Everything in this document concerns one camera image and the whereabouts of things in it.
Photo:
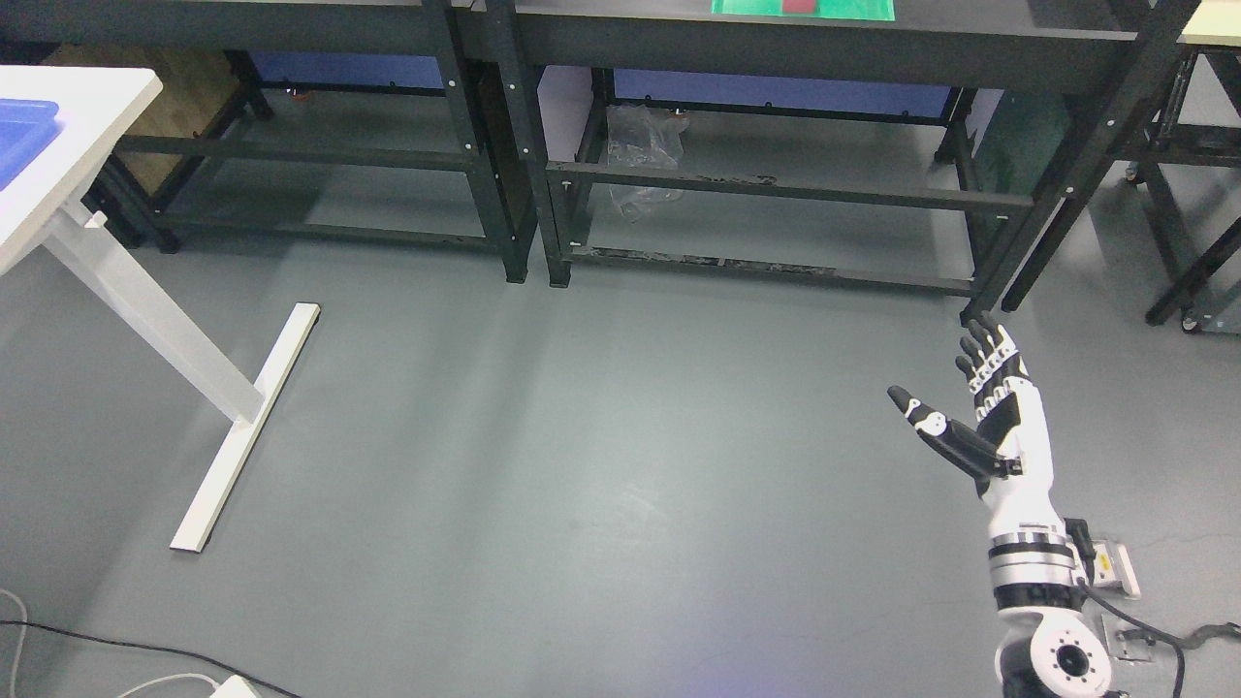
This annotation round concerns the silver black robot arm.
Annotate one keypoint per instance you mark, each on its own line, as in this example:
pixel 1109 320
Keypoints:
pixel 1049 650

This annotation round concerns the white power strip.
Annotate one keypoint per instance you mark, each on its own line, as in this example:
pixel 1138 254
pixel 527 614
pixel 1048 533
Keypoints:
pixel 234 687

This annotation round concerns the black metal shelf rack left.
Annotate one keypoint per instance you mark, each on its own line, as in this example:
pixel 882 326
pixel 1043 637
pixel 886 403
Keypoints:
pixel 339 120

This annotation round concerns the black metal shelf rack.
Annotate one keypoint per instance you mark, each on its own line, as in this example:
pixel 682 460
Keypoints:
pixel 339 120
pixel 1004 113

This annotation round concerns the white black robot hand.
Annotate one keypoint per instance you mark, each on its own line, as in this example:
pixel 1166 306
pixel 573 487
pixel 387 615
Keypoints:
pixel 1008 453

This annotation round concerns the white table with leg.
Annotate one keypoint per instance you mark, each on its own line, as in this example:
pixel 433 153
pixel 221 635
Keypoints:
pixel 42 208

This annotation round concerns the clear plastic bag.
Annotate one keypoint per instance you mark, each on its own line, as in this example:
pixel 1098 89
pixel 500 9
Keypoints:
pixel 645 138

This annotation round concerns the black cart frame far right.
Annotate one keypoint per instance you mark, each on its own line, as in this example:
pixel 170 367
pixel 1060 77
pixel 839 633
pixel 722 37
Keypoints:
pixel 1184 163

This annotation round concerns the black metal shelf rack right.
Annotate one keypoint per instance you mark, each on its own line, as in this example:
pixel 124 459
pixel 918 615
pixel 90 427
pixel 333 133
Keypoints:
pixel 1004 113

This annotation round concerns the blue plastic tray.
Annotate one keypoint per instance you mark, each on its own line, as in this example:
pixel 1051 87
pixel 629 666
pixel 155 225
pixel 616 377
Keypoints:
pixel 28 126

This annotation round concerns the green plastic tray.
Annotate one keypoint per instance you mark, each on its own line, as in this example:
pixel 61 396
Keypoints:
pixel 880 10

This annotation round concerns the pink foam block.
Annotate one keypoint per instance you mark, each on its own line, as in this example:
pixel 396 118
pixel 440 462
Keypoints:
pixel 799 7

